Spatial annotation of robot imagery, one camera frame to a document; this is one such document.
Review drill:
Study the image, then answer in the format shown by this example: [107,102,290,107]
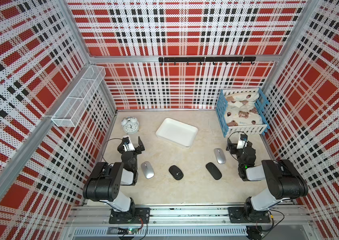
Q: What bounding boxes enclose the silver mouse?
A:
[214,148,226,165]
[141,161,154,179]

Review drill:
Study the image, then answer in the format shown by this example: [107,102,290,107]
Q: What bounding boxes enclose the white storage tray box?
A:
[155,118,198,148]

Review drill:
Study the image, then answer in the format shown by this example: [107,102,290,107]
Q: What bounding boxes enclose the black rounded mouse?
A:
[169,165,184,181]

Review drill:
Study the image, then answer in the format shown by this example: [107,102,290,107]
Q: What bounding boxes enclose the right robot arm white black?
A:
[226,140,308,224]

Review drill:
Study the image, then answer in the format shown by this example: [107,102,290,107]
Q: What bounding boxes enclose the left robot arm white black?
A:
[82,136,145,224]

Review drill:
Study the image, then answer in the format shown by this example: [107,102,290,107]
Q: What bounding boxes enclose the white alarm clock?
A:
[121,117,139,134]

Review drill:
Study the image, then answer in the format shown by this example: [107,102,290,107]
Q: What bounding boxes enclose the blue white toy crib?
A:
[215,88,270,137]

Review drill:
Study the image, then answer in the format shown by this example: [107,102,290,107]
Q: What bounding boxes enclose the bear print blanket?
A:
[224,102,263,127]

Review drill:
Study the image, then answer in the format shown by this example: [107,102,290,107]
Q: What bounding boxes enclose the bear print pillow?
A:
[225,92,259,103]

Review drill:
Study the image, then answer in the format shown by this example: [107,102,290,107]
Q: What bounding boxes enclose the green circuit board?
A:
[117,228,139,235]

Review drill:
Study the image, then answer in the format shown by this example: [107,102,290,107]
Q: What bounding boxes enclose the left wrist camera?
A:
[122,136,135,152]

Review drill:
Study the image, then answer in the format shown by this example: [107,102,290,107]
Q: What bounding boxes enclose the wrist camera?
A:
[236,134,248,149]
[122,136,135,152]

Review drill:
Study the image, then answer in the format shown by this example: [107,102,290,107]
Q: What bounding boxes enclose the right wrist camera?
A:
[236,134,248,149]

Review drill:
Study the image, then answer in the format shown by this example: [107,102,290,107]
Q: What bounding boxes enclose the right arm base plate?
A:
[228,207,271,224]

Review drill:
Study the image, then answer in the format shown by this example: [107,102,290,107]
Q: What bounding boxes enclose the white wire mesh shelf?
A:
[51,66,105,128]

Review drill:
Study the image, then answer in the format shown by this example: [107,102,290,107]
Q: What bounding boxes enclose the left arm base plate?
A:
[108,208,151,224]

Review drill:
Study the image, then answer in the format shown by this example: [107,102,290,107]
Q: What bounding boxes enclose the aluminium front rail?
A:
[66,205,313,227]

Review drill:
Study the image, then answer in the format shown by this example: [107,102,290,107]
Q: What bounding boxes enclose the black wall hook rail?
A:
[158,57,256,64]

